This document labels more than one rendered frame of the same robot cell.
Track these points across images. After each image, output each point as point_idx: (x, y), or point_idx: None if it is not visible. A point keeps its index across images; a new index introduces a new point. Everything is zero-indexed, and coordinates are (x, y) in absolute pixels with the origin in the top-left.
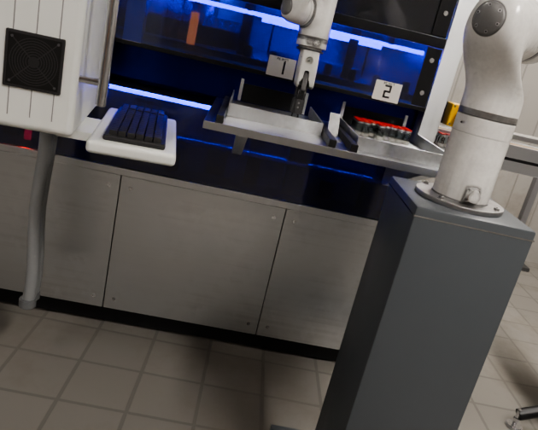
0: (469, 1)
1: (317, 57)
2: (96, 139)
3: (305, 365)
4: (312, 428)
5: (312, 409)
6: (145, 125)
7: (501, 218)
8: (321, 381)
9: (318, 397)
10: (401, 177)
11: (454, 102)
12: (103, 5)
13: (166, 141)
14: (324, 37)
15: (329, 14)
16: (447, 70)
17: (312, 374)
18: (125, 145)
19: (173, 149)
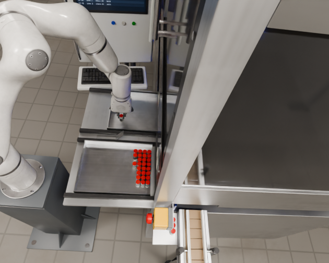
0: (164, 165)
1: (111, 99)
2: (81, 68)
3: (147, 210)
4: (104, 207)
5: (116, 208)
6: (100, 75)
7: (0, 192)
8: (136, 216)
9: (124, 212)
10: (56, 160)
11: (166, 213)
12: (119, 26)
13: (97, 84)
14: (114, 94)
15: (113, 84)
16: (158, 187)
17: (140, 212)
18: (79, 74)
19: (85, 87)
